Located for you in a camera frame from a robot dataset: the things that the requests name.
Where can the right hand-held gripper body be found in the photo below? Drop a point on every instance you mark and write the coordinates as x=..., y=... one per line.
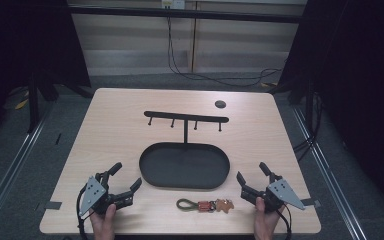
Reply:
x=275, y=195

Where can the silver floor rail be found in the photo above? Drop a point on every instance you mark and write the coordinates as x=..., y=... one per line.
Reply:
x=10, y=170
x=330, y=180

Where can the yellow floor tape piece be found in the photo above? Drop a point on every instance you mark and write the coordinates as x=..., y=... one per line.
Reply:
x=22, y=104

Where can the person's right hand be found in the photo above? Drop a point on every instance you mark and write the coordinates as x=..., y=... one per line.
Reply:
x=266, y=221

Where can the black metal stand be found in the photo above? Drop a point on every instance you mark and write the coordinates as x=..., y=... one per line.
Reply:
x=310, y=110
x=33, y=100

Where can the white wall power socket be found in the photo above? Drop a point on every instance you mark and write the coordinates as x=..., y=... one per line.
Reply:
x=173, y=3

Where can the black key rack with tray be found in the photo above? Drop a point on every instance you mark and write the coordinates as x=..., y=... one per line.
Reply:
x=184, y=156

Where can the black round table grommet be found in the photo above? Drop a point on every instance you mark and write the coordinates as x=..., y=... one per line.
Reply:
x=220, y=104

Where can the black horizontal metal bar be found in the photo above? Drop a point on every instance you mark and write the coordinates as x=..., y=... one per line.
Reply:
x=183, y=14

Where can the grey tape strip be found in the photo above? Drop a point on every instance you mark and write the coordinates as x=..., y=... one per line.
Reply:
x=52, y=205
x=310, y=202

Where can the person's left hand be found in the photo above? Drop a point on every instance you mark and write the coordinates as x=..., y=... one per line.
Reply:
x=104, y=222

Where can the black curtain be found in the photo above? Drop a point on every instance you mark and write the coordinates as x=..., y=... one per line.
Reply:
x=26, y=43
x=353, y=83

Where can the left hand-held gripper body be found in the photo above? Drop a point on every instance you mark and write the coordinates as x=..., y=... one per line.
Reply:
x=95, y=195

